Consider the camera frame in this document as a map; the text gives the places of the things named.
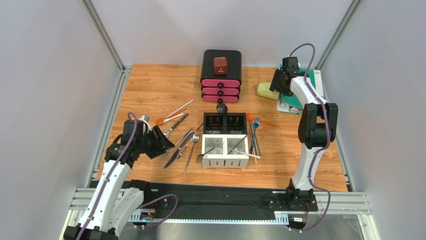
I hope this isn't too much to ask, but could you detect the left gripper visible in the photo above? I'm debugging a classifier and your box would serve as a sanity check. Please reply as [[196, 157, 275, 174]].
[[136, 125, 176, 159]]

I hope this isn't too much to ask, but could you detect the pale yellow mug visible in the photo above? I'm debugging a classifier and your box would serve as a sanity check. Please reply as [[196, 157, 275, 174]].
[[256, 82, 280, 100]]

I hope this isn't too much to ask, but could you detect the orange plastic spoon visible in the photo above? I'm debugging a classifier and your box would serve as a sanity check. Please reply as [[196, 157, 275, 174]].
[[245, 112, 281, 129]]

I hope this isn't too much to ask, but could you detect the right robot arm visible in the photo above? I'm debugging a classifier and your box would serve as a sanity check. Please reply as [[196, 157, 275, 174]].
[[269, 56, 339, 210]]

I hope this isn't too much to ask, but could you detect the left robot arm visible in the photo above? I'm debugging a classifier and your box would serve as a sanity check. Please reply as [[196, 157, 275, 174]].
[[63, 112, 177, 240]]

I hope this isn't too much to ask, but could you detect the steel table knife, small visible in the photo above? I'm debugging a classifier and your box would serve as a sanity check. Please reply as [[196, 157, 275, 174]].
[[160, 128, 194, 161]]

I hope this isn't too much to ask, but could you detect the steel table knife, large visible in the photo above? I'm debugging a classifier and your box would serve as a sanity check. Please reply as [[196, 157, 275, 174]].
[[163, 130, 195, 169]]

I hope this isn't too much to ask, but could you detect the orange white spoon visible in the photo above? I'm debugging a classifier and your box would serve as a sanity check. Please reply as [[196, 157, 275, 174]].
[[155, 113, 184, 126]]

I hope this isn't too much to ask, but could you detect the green folder binder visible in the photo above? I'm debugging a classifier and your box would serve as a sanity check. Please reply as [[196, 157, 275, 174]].
[[276, 64, 327, 117]]

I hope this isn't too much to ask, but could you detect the white orange chopstick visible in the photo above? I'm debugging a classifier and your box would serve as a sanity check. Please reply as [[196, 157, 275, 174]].
[[165, 99, 194, 118]]

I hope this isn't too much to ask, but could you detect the steel fork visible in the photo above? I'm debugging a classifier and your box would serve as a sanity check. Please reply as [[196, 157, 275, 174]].
[[183, 131, 200, 176]]

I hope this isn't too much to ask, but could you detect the black plastic fork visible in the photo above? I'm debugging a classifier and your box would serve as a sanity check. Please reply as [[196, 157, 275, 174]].
[[196, 147, 215, 163]]

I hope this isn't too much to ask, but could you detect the white slotted utensil caddy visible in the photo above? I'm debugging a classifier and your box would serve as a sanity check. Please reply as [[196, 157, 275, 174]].
[[201, 134, 249, 169]]

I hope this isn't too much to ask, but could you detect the silver metal chopstick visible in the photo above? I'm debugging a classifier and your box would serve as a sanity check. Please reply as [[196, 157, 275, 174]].
[[227, 134, 249, 155]]

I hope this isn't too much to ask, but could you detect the black pink drawer cabinet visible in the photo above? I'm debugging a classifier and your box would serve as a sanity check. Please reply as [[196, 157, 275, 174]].
[[200, 49, 242, 103]]

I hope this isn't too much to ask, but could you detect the dark grey chopstick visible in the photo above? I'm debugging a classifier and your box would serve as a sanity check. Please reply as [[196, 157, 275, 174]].
[[255, 138, 262, 156]]

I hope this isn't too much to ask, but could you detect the brown cube box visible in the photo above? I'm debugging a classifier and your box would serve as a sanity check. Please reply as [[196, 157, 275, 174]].
[[213, 56, 228, 75]]

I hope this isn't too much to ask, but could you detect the black utensil caddy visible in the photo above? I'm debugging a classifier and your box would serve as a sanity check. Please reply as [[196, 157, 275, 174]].
[[203, 113, 248, 135]]

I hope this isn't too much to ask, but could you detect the black ladle spoon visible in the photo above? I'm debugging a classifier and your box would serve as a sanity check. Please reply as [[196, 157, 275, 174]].
[[216, 103, 228, 115]]

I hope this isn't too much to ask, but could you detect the white plastic chopstick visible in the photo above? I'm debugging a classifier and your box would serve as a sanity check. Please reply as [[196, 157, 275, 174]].
[[229, 149, 261, 159]]

